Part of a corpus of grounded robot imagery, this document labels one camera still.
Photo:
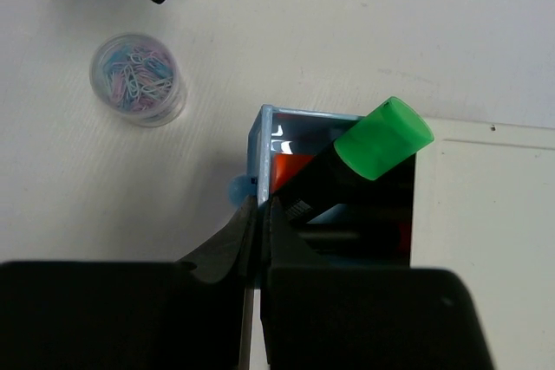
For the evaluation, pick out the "orange highlighter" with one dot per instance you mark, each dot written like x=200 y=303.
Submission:
x=284 y=167

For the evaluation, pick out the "green highlighter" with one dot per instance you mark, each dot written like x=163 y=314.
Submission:
x=355 y=166

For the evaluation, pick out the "light blue drawer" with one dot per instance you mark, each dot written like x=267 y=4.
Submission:
x=372 y=228

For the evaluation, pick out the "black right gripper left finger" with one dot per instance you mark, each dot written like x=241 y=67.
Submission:
x=186 y=314

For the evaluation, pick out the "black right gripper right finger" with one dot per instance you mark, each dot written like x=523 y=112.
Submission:
x=316 y=315

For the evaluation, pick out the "white drawer cabinet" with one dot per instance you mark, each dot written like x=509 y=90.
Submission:
x=484 y=208

